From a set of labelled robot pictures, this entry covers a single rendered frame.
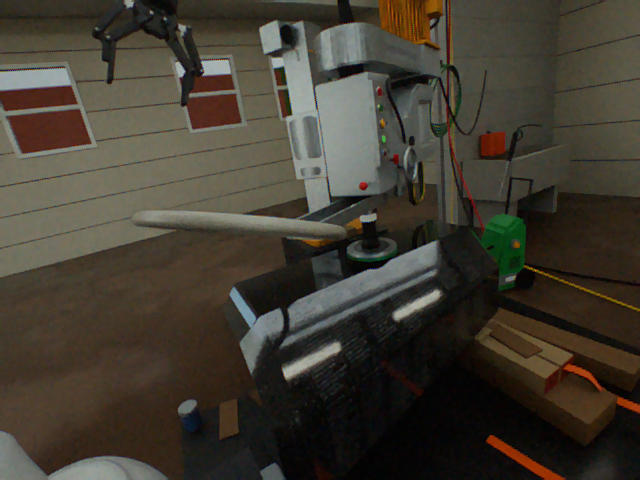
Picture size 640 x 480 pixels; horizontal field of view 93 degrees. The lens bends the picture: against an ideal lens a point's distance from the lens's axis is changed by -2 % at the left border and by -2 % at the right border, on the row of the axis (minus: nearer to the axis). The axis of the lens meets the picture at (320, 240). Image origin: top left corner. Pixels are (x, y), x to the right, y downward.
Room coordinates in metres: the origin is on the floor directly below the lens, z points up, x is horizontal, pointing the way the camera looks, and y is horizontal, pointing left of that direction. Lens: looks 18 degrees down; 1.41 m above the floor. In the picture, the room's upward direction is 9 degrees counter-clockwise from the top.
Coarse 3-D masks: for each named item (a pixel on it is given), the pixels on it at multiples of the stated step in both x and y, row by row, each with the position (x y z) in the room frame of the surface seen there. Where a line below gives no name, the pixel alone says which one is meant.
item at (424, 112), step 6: (420, 108) 1.72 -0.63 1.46; (426, 108) 1.73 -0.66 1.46; (420, 114) 1.72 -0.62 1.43; (426, 114) 1.73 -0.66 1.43; (420, 120) 1.72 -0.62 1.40; (426, 120) 1.73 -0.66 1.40; (420, 126) 1.72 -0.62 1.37; (426, 126) 1.73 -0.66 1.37; (420, 132) 1.72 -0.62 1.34; (426, 132) 1.73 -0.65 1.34; (420, 138) 1.72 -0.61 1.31; (426, 138) 1.73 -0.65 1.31
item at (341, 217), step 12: (384, 192) 1.28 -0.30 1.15; (396, 192) 1.39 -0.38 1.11; (336, 204) 1.18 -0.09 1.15; (348, 204) 1.25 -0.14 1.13; (360, 204) 1.10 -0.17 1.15; (372, 204) 1.18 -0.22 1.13; (312, 216) 1.05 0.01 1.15; (324, 216) 1.11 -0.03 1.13; (336, 216) 0.97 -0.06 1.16; (348, 216) 1.03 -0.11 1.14
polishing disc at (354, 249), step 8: (360, 240) 1.37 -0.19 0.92; (384, 240) 1.32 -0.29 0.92; (392, 240) 1.30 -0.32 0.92; (352, 248) 1.29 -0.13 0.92; (360, 248) 1.27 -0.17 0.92; (384, 248) 1.22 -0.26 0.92; (392, 248) 1.21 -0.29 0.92; (360, 256) 1.19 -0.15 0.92; (368, 256) 1.18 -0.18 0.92; (376, 256) 1.17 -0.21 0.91
